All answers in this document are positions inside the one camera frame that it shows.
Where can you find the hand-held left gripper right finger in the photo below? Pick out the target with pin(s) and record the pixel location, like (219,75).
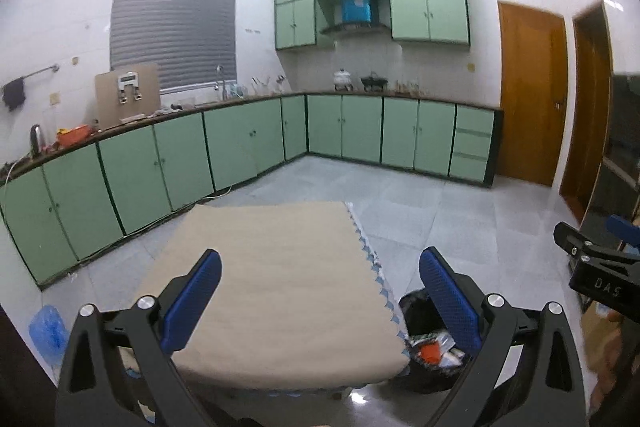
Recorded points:
(450,302)

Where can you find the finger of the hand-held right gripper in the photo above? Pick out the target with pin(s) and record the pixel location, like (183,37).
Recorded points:
(575,239)
(622,227)

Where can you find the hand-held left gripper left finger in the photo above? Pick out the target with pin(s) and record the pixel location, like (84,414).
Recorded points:
(195,299)

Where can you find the black lined waste bin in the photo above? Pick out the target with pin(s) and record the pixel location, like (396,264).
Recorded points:
(417,312)

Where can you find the green wrapper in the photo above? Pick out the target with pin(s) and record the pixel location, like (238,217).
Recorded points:
(432,338)

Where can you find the orange snack packet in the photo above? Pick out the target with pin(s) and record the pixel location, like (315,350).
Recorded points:
(429,352)

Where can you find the white tissue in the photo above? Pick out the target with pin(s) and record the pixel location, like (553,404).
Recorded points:
(452,357)

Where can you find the large cardboard box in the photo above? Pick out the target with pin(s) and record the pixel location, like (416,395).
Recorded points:
(597,342)

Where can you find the black refrigerator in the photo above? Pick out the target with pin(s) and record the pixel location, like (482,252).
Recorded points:
(620,147)

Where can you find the low table with beige cloth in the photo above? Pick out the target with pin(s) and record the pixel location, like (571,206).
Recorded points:
(290,277)

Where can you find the green drawer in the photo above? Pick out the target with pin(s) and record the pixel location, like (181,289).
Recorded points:
(471,146)
(468,168)
(475,121)

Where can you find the wooden door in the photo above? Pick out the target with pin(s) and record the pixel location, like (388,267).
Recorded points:
(530,97)

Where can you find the blue plastic bag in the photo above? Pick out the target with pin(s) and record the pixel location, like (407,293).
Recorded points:
(48,337)

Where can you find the green base cabinet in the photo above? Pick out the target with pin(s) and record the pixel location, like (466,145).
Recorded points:
(360,129)

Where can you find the orange basket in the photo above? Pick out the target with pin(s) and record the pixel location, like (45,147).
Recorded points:
(74,137)

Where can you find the brown cardboard panel white fitting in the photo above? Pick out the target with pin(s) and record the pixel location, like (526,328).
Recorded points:
(107,102)

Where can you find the metal faucet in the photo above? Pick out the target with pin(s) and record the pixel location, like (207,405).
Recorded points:
(221,84)

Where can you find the utensil holder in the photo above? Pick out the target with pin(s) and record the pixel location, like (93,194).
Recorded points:
(261,87)

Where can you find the steel electric kettle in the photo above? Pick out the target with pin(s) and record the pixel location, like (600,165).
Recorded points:
(35,139)

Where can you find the black wok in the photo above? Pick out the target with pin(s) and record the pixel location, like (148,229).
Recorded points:
(374,82)

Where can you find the small metal teapot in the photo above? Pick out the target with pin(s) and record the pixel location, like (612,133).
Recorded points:
(280,81)

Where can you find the white cooking pot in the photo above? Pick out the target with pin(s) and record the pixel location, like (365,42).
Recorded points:
(343,79)

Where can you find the grey window blind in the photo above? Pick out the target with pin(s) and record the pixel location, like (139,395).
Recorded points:
(172,27)

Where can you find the dark hanging cloth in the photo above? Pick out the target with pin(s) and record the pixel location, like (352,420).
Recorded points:
(14,94)

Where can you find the black range hood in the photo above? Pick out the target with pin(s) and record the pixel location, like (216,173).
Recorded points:
(355,29)

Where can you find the blue box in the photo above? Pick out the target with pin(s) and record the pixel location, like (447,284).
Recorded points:
(357,8)

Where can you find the wooden door frame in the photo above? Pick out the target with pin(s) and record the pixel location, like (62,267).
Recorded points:
(582,57)

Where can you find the yellowed wall socket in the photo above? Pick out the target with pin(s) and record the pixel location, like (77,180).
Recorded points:
(55,98)

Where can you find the metal towel rail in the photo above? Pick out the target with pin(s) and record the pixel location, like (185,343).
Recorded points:
(35,74)

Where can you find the green wall cabinet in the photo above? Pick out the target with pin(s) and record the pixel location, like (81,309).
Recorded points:
(430,2)

